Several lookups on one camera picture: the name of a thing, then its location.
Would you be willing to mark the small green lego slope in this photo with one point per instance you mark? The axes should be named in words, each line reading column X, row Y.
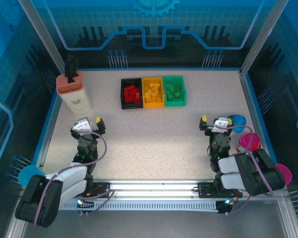
column 177, row 94

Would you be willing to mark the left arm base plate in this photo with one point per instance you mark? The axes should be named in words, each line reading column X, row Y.
column 101, row 189

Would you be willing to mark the long green lego brick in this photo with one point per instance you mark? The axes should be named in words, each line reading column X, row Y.
column 169, row 96

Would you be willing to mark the small yellow lego brick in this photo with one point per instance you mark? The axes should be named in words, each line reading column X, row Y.
column 147, row 95

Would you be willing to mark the yellow curved lego slope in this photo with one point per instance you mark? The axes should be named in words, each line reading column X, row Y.
column 159, row 98

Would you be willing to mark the blue plastic cup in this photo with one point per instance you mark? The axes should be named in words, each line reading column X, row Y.
column 27, row 173

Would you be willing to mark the red lego brick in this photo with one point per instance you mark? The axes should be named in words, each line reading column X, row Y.
column 126, row 89
column 132, row 88
column 137, row 95
column 129, row 98

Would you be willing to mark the blue plastic bowl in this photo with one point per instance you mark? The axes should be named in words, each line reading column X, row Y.
column 239, row 125

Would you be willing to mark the pink plastic cup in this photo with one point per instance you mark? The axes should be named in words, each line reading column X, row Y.
column 285, row 173

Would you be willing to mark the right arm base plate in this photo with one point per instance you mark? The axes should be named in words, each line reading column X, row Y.
column 206, row 190

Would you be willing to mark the black utensil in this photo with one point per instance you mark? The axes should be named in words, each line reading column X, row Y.
column 70, row 67

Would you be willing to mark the pink plastic bowl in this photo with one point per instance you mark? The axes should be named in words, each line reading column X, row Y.
column 249, row 141

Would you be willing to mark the black plastic bin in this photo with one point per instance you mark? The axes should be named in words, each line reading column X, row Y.
column 123, row 105

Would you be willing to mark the aluminium table side rail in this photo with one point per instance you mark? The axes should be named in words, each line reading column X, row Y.
column 249, row 99
column 49, row 129

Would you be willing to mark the green plastic bin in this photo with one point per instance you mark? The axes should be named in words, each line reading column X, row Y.
column 183, row 102

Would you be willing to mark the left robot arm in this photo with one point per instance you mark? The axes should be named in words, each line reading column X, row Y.
column 69, row 173

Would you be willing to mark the green studded lego brick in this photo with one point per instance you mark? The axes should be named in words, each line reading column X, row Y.
column 178, row 87

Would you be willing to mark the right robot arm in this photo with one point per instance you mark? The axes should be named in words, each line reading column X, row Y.
column 228, row 166

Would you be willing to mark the white pink-topped utensil holder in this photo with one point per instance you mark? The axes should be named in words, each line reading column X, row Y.
column 75, row 99

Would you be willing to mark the yellow printed lego piece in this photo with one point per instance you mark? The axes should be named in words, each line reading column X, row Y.
column 152, row 92

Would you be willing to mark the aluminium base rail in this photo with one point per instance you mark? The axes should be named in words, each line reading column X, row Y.
column 154, row 189

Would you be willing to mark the yellow plastic bin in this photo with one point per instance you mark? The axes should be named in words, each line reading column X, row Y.
column 145, row 80

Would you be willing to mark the aluminium frame post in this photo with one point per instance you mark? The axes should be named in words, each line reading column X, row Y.
column 42, row 32
column 265, row 32
column 286, row 218

